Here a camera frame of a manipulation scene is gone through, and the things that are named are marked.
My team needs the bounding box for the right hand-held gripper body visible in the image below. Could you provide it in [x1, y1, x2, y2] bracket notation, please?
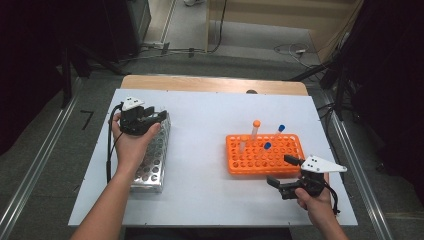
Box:
[279, 154, 348, 201]

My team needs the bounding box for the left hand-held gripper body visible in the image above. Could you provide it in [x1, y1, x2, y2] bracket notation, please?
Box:
[119, 96, 159, 136]

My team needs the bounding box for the orange plastic test tube rack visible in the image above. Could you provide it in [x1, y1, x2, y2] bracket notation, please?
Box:
[225, 133, 306, 176]

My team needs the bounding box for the blue-capped test tube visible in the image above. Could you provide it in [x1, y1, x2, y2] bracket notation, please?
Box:
[273, 124, 286, 140]
[259, 142, 272, 161]

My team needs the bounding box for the metal test tube rack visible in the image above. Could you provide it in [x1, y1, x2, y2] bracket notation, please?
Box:
[129, 111, 172, 194]

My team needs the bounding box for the wide orange-capped test tube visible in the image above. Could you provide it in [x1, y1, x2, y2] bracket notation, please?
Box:
[238, 135, 250, 156]

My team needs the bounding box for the person's left hand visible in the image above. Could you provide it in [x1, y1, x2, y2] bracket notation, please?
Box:
[110, 113, 162, 172]

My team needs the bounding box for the person's right hand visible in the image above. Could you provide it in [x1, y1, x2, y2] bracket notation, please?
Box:
[294, 179, 333, 222]

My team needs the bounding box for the white board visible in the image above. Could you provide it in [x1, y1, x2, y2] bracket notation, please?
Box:
[68, 88, 358, 228]

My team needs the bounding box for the slim orange-capped test tube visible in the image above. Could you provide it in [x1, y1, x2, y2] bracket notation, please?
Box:
[250, 119, 262, 143]

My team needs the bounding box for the black stand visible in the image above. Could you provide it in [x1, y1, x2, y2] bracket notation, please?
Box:
[60, 44, 129, 109]
[289, 49, 355, 122]

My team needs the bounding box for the dark cabinet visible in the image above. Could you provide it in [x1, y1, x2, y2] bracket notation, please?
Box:
[103, 0, 152, 63]

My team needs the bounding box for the black curtain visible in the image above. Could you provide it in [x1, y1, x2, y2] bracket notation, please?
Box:
[0, 0, 111, 156]
[343, 0, 424, 204]

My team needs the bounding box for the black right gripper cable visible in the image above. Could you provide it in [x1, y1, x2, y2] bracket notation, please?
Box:
[323, 182, 341, 216]

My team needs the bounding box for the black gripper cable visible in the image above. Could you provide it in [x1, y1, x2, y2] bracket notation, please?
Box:
[105, 103, 125, 184]
[323, 182, 341, 216]

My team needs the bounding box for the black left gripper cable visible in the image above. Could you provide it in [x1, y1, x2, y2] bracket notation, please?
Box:
[105, 103, 125, 184]

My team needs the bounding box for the metal floor rail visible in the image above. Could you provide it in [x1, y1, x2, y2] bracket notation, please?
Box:
[0, 78, 84, 240]
[321, 93, 395, 240]

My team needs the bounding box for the black hanging cable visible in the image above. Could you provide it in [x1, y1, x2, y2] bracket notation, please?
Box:
[206, 0, 229, 54]

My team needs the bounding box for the white floor cable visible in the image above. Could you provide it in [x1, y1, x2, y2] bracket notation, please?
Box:
[273, 43, 322, 70]

